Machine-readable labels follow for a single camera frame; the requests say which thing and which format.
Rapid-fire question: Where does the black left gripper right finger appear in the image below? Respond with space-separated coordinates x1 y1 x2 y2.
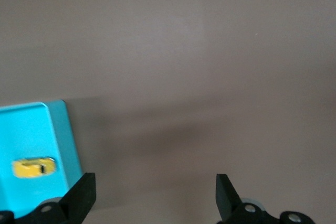
215 173 316 224

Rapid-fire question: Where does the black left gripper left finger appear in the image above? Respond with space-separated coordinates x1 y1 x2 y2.
0 173 97 224

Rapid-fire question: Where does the yellow block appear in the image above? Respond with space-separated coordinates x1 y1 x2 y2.
12 156 57 178

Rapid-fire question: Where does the teal plastic bin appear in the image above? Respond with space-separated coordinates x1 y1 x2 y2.
0 99 81 219

